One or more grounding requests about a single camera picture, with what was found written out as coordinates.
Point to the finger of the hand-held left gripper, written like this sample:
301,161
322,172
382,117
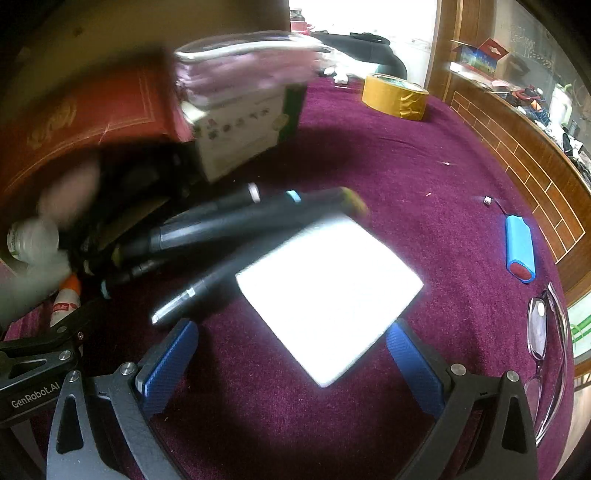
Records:
55,330

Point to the clear frame glasses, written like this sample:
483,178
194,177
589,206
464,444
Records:
540,323

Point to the colourful cardboard box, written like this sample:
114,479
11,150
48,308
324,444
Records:
480,55

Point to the black marker white cap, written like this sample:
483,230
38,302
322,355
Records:
217,205

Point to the maroon tablecloth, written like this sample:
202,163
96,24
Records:
369,175

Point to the black marker teal end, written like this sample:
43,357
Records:
134,274

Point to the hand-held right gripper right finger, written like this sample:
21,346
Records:
413,374

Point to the orange cap glue bottle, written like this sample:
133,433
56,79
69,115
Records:
67,300

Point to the black pen silver tip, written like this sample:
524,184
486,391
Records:
194,290

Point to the blue battery pack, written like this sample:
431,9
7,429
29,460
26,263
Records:
519,249

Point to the black marker green cap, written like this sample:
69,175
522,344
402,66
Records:
258,226

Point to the black marker blue cap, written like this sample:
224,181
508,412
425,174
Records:
258,207

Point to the red box gold trim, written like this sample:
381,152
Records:
92,115

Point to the yellow tape roll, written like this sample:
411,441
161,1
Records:
392,99

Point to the wooden brick-pattern cabinet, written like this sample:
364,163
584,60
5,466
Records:
508,138

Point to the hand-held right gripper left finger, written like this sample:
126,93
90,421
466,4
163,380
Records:
168,364

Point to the small white bottle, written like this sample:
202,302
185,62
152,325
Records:
32,240

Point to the white notepad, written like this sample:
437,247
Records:
328,295

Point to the white green printed box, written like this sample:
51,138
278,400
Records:
240,134

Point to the black leather sofa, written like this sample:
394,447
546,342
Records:
364,48

